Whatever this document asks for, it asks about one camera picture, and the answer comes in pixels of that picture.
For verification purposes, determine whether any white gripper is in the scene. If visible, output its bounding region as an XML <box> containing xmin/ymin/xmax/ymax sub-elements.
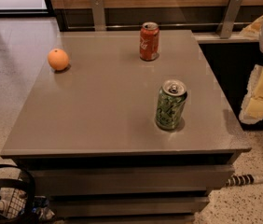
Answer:
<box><xmin>239</xmin><ymin>64</ymin><xmax>263</xmax><ymax>124</ymax></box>

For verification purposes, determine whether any green soda can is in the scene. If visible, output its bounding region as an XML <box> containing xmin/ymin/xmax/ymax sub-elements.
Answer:
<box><xmin>155</xmin><ymin>79</ymin><xmax>187</xmax><ymax>131</ymax></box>

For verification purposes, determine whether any red cola can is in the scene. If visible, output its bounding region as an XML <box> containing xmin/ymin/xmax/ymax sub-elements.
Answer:
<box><xmin>140</xmin><ymin>21</ymin><xmax>159</xmax><ymax>61</ymax></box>

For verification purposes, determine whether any striped power strip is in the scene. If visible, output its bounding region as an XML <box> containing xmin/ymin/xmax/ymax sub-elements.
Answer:
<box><xmin>225</xmin><ymin>175</ymin><xmax>263</xmax><ymax>187</ymax></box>

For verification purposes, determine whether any grey drawer cabinet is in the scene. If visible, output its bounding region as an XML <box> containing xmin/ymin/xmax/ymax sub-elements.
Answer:
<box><xmin>1</xmin><ymin>30</ymin><xmax>251</xmax><ymax>224</ymax></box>

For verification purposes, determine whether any orange fruit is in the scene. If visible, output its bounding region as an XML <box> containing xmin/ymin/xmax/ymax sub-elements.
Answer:
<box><xmin>48</xmin><ymin>49</ymin><xmax>69</xmax><ymax>71</ymax></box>

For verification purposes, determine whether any horizontal metal rail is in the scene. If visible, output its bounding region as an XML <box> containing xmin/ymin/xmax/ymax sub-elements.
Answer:
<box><xmin>66</xmin><ymin>22</ymin><xmax>251</xmax><ymax>31</ymax></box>

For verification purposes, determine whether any right metal bracket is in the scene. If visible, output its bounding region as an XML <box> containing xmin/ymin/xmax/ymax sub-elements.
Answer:
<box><xmin>216</xmin><ymin>0</ymin><xmax>243</xmax><ymax>39</ymax></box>

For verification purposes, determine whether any metal bracket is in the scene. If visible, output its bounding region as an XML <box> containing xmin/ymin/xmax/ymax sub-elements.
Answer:
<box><xmin>216</xmin><ymin>0</ymin><xmax>243</xmax><ymax>39</ymax></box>
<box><xmin>90</xmin><ymin>0</ymin><xmax>106</xmax><ymax>31</ymax></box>

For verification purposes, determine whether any left metal bracket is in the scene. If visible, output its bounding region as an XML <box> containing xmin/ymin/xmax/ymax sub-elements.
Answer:
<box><xmin>90</xmin><ymin>0</ymin><xmax>106</xmax><ymax>31</ymax></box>

